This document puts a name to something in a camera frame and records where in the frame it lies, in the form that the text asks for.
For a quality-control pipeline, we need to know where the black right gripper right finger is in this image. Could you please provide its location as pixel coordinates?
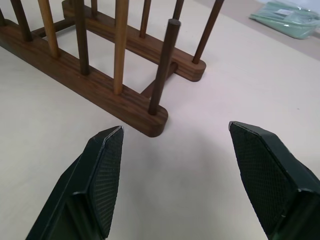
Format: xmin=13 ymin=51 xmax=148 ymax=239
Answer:
xmin=228 ymin=120 xmax=320 ymax=240

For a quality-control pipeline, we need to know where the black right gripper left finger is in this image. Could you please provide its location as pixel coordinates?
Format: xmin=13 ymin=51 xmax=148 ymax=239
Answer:
xmin=25 ymin=125 xmax=125 ymax=240

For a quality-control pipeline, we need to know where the wooden dowel rack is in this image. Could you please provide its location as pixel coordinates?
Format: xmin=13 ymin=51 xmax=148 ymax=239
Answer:
xmin=0 ymin=0 xmax=225 ymax=138

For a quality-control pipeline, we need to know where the green item in plastic bag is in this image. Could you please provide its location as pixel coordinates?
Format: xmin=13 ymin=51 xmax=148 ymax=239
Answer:
xmin=248 ymin=1 xmax=320 ymax=40

